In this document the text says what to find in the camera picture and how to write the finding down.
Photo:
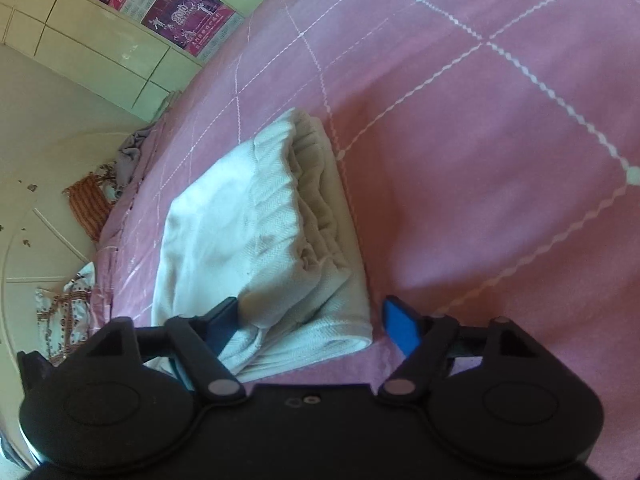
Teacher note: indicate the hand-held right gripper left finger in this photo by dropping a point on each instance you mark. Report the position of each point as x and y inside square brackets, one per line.
[224, 325]

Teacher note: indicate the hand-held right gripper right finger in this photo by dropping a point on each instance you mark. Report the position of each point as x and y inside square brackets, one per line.
[402, 325]

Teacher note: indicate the pale knit pants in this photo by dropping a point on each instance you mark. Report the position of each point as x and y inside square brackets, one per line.
[225, 230]

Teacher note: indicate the patterned floral cloth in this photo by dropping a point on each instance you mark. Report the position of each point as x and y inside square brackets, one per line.
[65, 310]

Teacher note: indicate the orange striped pillow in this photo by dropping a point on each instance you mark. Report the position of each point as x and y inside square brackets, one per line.
[90, 205]

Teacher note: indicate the pink checked bed sheet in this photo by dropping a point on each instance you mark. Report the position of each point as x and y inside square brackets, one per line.
[475, 160]

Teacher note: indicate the grey crumpled cloth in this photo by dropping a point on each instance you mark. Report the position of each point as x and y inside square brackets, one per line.
[132, 152]

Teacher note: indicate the cream headboard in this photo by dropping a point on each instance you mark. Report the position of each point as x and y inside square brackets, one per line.
[30, 280]

